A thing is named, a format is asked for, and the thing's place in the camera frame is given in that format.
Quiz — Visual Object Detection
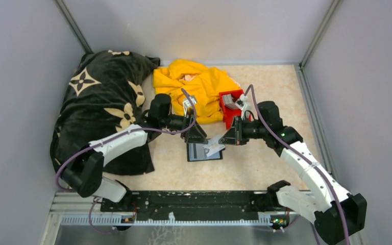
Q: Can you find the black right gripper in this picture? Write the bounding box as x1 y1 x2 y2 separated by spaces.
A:
219 115 268 145

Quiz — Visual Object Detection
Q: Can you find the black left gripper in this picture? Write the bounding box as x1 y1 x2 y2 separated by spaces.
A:
160 108 208 144

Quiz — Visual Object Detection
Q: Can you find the white patterned credit card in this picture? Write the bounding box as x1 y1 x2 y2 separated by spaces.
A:
203 135 226 157

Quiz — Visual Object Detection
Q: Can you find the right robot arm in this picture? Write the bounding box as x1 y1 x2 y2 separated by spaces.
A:
219 100 367 244

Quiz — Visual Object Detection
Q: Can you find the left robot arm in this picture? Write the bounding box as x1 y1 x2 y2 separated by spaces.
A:
55 91 208 211

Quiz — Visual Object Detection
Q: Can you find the red plastic bin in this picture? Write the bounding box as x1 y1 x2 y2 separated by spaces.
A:
219 89 255 129

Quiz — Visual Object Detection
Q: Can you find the yellow jacket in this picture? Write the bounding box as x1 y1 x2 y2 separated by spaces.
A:
153 59 241 124

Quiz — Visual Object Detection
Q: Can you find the black floral blanket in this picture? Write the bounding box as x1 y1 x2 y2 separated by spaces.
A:
50 50 161 169

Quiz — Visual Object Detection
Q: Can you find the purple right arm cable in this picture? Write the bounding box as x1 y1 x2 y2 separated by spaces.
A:
243 84 352 245

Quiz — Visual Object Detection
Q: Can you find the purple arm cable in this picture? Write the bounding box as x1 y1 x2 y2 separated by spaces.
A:
54 88 198 235
243 84 352 245

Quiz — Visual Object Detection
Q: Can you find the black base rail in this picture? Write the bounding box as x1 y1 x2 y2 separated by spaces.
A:
101 191 287 222

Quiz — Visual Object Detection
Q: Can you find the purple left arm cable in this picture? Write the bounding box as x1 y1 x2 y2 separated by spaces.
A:
54 88 198 235

